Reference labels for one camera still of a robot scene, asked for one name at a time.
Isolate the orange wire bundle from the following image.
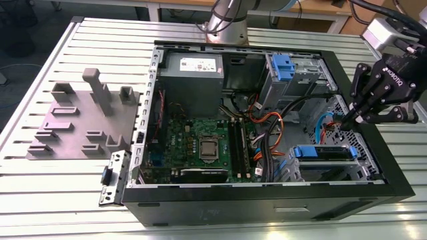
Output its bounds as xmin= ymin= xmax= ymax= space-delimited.
xmin=248 ymin=111 xmax=288 ymax=161

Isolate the metal optical drive cage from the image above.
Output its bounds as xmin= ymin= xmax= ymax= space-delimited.
xmin=259 ymin=53 xmax=336 ymax=111

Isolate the silver CPU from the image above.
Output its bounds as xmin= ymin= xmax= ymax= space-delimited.
xmin=199 ymin=140 xmax=220 ymax=156

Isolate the thick black cable hose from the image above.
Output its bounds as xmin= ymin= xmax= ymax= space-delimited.
xmin=348 ymin=0 xmax=427 ymax=38

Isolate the blue plastic drive latch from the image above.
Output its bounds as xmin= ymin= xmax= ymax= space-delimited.
xmin=271 ymin=53 xmax=296 ymax=82

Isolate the hard disk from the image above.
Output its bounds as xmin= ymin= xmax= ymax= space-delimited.
xmin=279 ymin=145 xmax=359 ymax=181

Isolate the black graphics card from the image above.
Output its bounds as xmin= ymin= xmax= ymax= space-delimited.
xmin=169 ymin=167 xmax=229 ymax=185

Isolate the metal expansion slot bracket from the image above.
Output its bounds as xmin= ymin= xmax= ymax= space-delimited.
xmin=99 ymin=149 xmax=132 ymax=206

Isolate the red power wire with plug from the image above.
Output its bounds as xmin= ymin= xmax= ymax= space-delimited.
xmin=324 ymin=119 xmax=344 ymax=131

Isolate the green motherboard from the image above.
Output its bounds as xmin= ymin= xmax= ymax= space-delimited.
xmin=143 ymin=117 xmax=264 ymax=185

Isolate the grey parts rack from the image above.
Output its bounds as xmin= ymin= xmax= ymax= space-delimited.
xmin=25 ymin=67 xmax=141 ymax=163

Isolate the wooden desk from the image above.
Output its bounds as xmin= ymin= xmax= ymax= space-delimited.
xmin=135 ymin=0 xmax=356 ymax=35

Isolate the grey power supply unit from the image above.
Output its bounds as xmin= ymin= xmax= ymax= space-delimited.
xmin=156 ymin=52 xmax=225 ymax=120

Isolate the black PC case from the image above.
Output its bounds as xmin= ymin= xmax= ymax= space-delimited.
xmin=120 ymin=39 xmax=416 ymax=228

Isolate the blue data wire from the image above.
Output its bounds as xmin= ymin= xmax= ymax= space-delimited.
xmin=312 ymin=112 xmax=335 ymax=146

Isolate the metal disk bay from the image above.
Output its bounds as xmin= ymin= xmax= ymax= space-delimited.
xmin=288 ymin=144 xmax=375 ymax=182

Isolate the white floor cable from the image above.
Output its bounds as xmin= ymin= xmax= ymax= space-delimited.
xmin=0 ymin=63 xmax=44 ymax=71

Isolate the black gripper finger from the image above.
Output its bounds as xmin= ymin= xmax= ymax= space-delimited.
xmin=339 ymin=63 xmax=374 ymax=130
xmin=346 ymin=99 xmax=420 ymax=131

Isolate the black cable bundle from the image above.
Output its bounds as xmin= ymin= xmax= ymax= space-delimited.
xmin=259 ymin=93 xmax=335 ymax=182

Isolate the black RAM stick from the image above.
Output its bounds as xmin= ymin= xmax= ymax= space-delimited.
xmin=238 ymin=119 xmax=252 ymax=176

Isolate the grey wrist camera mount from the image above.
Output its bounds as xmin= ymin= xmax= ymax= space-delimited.
xmin=362 ymin=17 xmax=407 ymax=55

